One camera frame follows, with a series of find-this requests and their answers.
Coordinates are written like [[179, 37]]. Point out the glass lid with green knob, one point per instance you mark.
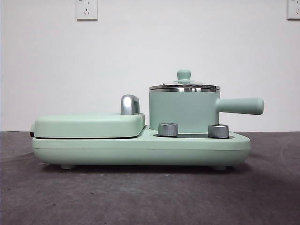
[[184, 74]]

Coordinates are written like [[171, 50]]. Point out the silver control knob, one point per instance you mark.
[[168, 129], [218, 130]]

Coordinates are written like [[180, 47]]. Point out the mint green breakfast machine base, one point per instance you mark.
[[140, 150]]

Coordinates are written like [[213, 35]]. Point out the mint green griddle cover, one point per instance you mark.
[[86, 125]]

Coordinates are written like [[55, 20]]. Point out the white wall socket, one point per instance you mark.
[[294, 9], [86, 10]]

